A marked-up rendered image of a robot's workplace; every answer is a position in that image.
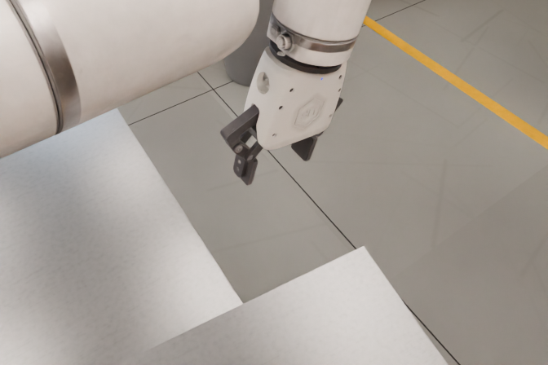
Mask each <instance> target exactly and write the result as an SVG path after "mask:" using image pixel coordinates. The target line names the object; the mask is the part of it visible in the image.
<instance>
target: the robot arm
mask: <svg viewBox="0 0 548 365"><path fill-rule="evenodd" d="M370 3H371V0H274V3H273V6H272V13H271V17H270V21H269V25H268V29H267V36H268V37H269V38H270V42H269V46H268V47H266V48H265V50H264V52H263V54H262V56H261V59H260V61H259V64H258V66H257V68H256V71H255V73H254V77H253V80H252V82H251V85H250V90H249V93H248V95H247V99H246V102H245V109H244V112H243V113H242V114H241V115H240V116H238V117H237V118H236V119H234V120H233V121H231V122H230V123H229V124H228V125H226V126H225V127H223V128H222V129H221V131H220V134H221V135H222V137H223V139H224V141H225V142H226V144H227V145H228V146H229V147H230V148H231V149H232V150H233V151H234V152H235V153H236V156H235V160H234V165H233V171H234V173H235V175H236V176H237V177H238V178H241V180H242V181H243V182H244V183H245V185H246V186H249V185H250V184H252V182H253V180H254V174H255V171H256V168H257V164H258V160H257V159H256V158H255V157H256V156H257V155H258V154H259V153H260V152H261V151H262V149H263V148H264V149H266V150H273V149H277V148H280V147H284V146H287V145H289V144H292V145H291V148H292V149H293V150H294V151H295V152H296V153H297V154H298V155H299V156H300V157H301V158H302V159H303V160H304V161H309V160H310V159H311V156H312V153H313V150H314V148H315V145H316V142H317V139H318V138H317V137H316V136H321V135H322V134H323V132H324V130H325V129H327V128H328V126H329V123H330V122H331V120H332V118H333V115H334V113H335V111H336V110H337V109H338V107H339V106H340V105H341V103H342V102H343V99H342V98H341V97H340V96H339V95H340V93H341V89H342V87H343V81H344V77H345V72H346V67H347V61H348V59H349V58H350V56H351V53H352V50H353V47H354V45H355V43H356V39H357V37H358V34H359V32H360V29H361V26H362V24H363V22H364V19H365V16H366V13H367V11H368V9H369V5H370ZM258 15H259V0H0V159H2V158H3V157H6V156H9V155H11V154H13V153H15V152H18V151H20V150H22V149H25V148H27V147H30V146H32V145H34V144H35V143H39V142H41V141H43V140H45V139H48V138H50V137H52V136H54V135H57V134H60V133H62V132H64V131H66V130H69V129H71V128H73V127H75V126H77V125H80V124H82V123H84V122H86V121H89V120H91V119H93V118H96V117H98V116H100V115H103V114H105V113H106V112H109V111H112V110H113V109H115V108H118V107H121V106H122V105H124V104H126V103H129V102H131V101H133V100H135V99H138V98H140V97H142V96H144V95H147V94H149V93H151V92H153V91H155V90H158V89H160V88H162V87H164V86H167V85H169V84H171V83H173V82H175V81H178V80H180V79H182V78H184V77H187V76H189V75H192V74H194V73H196V72H199V71H201V70H202V69H204V68H208V67H209V66H211V65H213V64H216V63H217V62H219V61H220V60H221V59H224V58H225V57H227V56H228V55H230V54H231V53H232V52H233V51H235V50H236V49H238V48H239V47H240V46H241V45H242V44H243V43H244V42H245V40H246V39H247V38H248V36H249V35H250V34H251V33H252V31H253V29H254V26H255V25H256V22H257V19H258ZM256 128H257V129H256ZM252 135H253V136H254V137H255V138H256V140H257V141H256V142H255V143H254V145H253V146H252V147H251V148H249V147H248V146H247V145H246V144H245V143H246V142H247V141H248V140H249V138H250V137H251V136H252Z"/></svg>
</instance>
